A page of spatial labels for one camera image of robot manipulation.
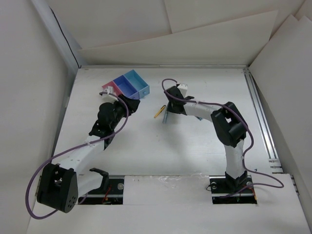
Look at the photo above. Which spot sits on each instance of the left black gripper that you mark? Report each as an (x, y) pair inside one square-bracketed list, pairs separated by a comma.
[(131, 104)]

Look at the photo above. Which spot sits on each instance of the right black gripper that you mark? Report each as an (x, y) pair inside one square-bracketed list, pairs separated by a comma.
[(170, 108)]

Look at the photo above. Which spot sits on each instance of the yellow utility knife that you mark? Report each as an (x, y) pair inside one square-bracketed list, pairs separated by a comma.
[(159, 111)]

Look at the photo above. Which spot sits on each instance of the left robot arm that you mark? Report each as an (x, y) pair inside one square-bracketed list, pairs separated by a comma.
[(63, 183)]

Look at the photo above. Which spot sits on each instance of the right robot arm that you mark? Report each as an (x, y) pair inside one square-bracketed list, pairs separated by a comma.
[(229, 125)]

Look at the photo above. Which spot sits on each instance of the dark blue container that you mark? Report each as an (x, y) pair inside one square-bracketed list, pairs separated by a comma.
[(126, 87)]

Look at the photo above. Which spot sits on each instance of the light blue container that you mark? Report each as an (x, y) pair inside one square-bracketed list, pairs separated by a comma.
[(141, 87)]

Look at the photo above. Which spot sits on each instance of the pink container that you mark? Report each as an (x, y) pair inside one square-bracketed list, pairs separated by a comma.
[(116, 88)]

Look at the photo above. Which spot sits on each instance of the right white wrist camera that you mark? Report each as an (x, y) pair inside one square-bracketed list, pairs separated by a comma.
[(183, 88)]

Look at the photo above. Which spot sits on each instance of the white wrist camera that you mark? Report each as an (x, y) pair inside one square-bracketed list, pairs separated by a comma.
[(183, 88), (108, 92)]

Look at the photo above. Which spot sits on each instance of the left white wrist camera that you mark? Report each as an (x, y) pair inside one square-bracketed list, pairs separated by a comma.
[(108, 92)]

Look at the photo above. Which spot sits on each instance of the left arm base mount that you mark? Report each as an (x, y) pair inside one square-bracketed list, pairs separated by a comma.
[(97, 187)]

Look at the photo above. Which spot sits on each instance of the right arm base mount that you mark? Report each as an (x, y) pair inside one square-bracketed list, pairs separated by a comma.
[(221, 193)]

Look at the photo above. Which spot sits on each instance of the right aluminium rail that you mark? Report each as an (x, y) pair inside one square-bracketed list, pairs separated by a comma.
[(274, 161)]

